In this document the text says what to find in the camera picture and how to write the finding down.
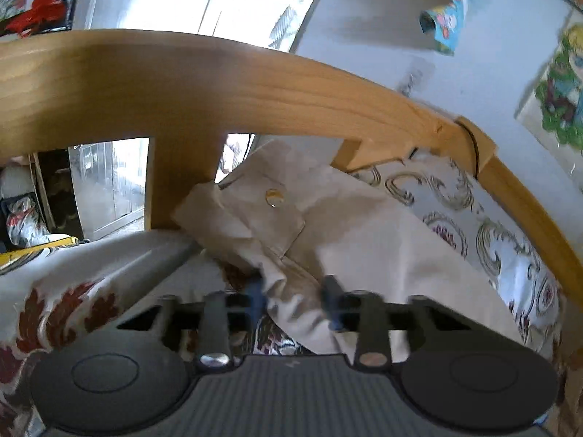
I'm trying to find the wooden bed frame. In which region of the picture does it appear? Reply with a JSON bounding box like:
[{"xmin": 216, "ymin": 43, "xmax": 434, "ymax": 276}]
[{"xmin": 1, "ymin": 29, "xmax": 582, "ymax": 302}]

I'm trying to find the curled blue anime poster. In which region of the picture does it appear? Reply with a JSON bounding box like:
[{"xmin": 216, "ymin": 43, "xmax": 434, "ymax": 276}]
[{"xmin": 419, "ymin": 0, "xmax": 472, "ymax": 55}]

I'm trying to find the beige hooded zip jacket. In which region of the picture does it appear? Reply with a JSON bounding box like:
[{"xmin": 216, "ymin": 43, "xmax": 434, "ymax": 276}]
[{"xmin": 173, "ymin": 141, "xmax": 520, "ymax": 355}]

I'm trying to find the floral patterned bedspread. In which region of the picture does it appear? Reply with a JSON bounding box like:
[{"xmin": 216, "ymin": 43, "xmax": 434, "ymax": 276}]
[{"xmin": 1, "ymin": 154, "xmax": 567, "ymax": 436}]

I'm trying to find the red bow decoration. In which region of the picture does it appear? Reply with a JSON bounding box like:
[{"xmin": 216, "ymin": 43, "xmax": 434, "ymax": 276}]
[{"xmin": 1, "ymin": 0, "xmax": 68, "ymax": 38}]

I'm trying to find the anime boy green poster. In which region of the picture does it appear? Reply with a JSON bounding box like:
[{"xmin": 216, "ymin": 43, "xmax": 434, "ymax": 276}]
[{"xmin": 516, "ymin": 10, "xmax": 582, "ymax": 188}]

